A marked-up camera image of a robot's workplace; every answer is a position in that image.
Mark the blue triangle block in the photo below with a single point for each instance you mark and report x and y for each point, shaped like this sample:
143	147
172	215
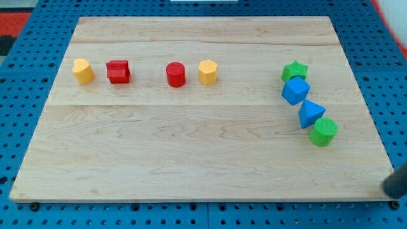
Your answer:
310	112

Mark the wooden board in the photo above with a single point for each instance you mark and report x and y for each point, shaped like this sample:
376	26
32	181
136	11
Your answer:
237	140

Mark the yellow hexagon block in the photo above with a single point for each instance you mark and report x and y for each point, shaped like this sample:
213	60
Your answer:
207	72

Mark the red cylinder block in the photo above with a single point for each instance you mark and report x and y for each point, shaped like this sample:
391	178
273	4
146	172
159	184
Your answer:
176	76

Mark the blue cube block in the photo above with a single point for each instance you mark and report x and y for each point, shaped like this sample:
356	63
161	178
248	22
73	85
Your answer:
295	90

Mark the red arrow-shaped block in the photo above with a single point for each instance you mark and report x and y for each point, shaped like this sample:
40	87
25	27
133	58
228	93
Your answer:
118	71

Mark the green star block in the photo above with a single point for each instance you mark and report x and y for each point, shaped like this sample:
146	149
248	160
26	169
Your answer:
293	70

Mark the green cylinder block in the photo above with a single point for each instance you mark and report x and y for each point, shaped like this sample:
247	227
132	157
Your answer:
323	132

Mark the yellow heart block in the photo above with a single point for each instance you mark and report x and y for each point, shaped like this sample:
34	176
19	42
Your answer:
82	71

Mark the blue perforated base mat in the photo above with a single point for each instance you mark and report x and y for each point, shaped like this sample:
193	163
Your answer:
31	66

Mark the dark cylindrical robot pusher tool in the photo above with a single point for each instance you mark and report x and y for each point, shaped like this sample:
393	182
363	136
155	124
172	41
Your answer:
394	185

